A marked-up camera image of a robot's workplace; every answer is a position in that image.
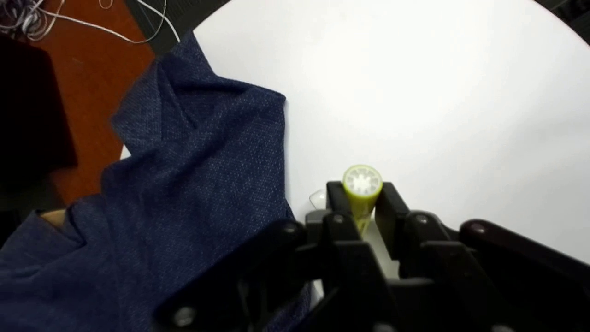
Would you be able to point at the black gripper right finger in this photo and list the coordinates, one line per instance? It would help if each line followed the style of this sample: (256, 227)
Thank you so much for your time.
(479, 277)

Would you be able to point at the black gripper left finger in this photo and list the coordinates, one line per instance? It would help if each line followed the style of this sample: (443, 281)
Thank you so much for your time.
(291, 277)

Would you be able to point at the yellow marker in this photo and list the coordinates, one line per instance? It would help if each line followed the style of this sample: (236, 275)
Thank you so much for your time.
(361, 185)

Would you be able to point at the white ceramic mug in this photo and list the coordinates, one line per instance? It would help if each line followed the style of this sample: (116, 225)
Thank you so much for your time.
(374, 246)

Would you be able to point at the blue cloth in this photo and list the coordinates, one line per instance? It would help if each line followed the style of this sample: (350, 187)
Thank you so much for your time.
(205, 172)

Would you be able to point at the white round table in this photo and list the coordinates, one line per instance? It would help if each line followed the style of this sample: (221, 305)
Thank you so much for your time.
(468, 107)

